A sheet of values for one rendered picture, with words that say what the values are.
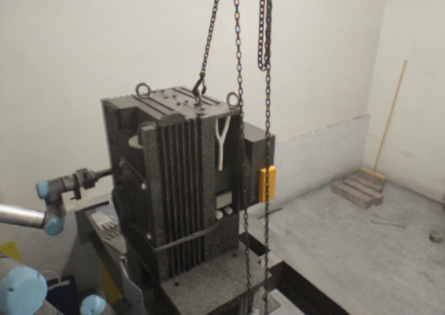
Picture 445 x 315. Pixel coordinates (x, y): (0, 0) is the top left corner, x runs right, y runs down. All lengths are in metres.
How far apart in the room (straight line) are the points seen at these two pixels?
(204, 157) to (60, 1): 1.32
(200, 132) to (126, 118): 0.34
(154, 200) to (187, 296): 0.45
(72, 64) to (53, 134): 0.44
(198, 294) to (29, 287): 0.72
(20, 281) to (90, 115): 1.52
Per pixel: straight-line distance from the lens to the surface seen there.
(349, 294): 2.00
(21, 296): 1.08
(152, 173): 1.30
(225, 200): 1.60
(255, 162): 1.48
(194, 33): 2.63
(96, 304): 1.39
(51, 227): 1.62
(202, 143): 1.37
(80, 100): 2.38
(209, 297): 1.55
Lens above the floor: 2.04
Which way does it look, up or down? 24 degrees down
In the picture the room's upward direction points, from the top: straight up
